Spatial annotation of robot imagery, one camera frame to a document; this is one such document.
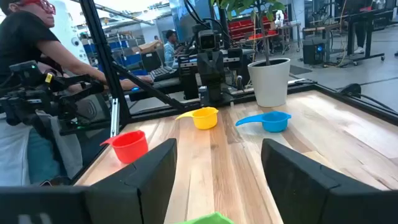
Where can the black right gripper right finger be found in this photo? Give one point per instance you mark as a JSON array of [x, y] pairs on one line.
[[311, 193]]

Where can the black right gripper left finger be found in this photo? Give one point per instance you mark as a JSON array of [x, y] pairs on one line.
[[149, 186]]

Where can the red measuring cup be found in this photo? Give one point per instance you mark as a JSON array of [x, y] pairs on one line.
[[129, 149]]

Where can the yellow measuring cup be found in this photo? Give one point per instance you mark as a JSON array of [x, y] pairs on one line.
[[205, 119]]

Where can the green measuring cup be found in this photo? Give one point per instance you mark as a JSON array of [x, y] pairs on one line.
[[211, 219]]

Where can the light blue measuring cup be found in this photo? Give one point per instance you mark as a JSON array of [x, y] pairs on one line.
[[273, 123]]

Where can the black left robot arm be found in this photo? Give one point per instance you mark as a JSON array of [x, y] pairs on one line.
[[214, 91]]

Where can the person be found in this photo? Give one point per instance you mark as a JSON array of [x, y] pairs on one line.
[[360, 34], [170, 51], [21, 37]]

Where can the red storage bins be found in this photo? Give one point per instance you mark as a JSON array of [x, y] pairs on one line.
[[241, 28]]

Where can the black keyboard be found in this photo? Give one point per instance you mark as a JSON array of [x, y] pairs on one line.
[[161, 74]]

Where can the large display screen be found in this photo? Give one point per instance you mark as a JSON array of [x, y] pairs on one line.
[[186, 18]]

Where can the white plant pot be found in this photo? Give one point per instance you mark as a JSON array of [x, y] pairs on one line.
[[269, 84]]

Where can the cardboard box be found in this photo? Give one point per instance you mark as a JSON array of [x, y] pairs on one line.
[[149, 46]]

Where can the black computer tower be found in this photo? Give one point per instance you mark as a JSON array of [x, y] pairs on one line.
[[312, 51]]

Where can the white machine housing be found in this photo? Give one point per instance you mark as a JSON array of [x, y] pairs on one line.
[[66, 31]]

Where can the black standing desk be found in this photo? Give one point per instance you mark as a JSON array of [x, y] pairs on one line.
[[373, 14]]

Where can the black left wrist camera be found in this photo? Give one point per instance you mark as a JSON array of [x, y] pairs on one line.
[[207, 40]]

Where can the black aluminium table frame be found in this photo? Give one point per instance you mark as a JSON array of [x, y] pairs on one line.
[[104, 59]]

